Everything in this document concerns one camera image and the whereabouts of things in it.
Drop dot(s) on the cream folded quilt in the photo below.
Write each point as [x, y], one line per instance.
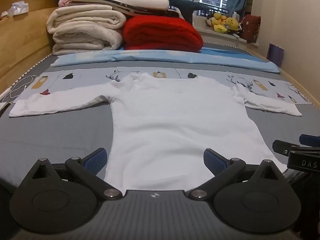
[82, 22]

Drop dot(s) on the yellow plush toy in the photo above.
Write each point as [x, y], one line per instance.
[220, 28]
[233, 23]
[217, 17]

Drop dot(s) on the white folded bedding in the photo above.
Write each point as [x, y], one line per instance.
[140, 0]

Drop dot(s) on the dark red pillow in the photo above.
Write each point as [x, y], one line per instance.
[251, 28]

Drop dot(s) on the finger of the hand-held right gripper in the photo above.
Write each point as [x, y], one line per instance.
[310, 139]
[285, 151]

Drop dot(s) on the red folded blanket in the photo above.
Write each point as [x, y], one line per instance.
[162, 32]

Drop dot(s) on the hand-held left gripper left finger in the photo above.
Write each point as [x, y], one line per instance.
[96, 160]

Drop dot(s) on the tissue pack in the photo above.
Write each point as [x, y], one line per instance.
[18, 7]

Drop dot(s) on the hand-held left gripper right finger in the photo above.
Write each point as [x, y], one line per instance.
[212, 161]

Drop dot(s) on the light blue blanket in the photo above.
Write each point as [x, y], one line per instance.
[150, 57]

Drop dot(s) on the printed light grey cloth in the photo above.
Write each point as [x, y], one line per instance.
[87, 76]

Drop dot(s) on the white window sill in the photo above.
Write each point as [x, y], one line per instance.
[225, 38]

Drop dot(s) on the white long-sleeve shirt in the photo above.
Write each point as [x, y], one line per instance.
[175, 130]

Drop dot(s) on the dotted brown folded pad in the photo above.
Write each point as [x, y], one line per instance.
[150, 12]

